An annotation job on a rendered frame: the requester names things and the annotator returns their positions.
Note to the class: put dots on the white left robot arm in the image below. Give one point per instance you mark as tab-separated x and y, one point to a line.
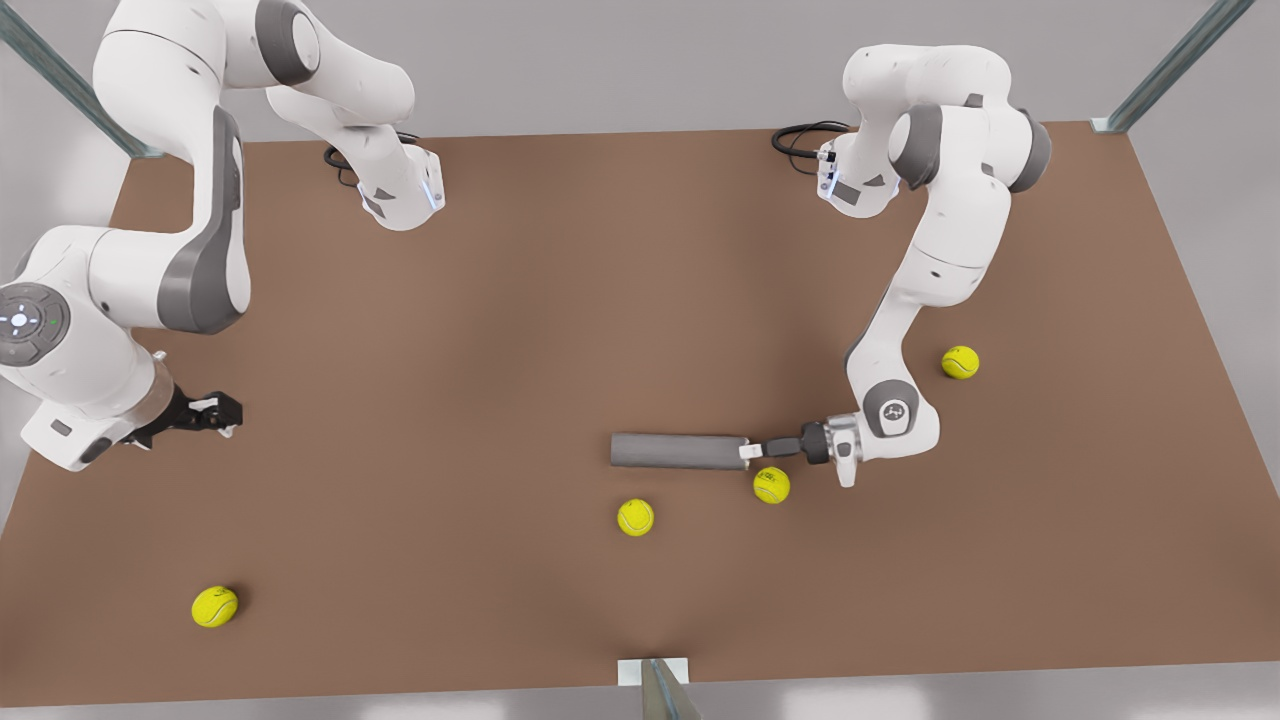
945	220

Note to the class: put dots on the grey tennis ball tube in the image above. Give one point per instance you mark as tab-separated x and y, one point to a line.
678	451

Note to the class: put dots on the silver frame post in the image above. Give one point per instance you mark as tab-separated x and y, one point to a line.
660	690
1170	65
70	80

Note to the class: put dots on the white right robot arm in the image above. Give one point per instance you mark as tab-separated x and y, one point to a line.
150	200

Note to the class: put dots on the yellow tennis ball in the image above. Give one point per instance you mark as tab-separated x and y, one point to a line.
771	485
635	517
215	606
960	362

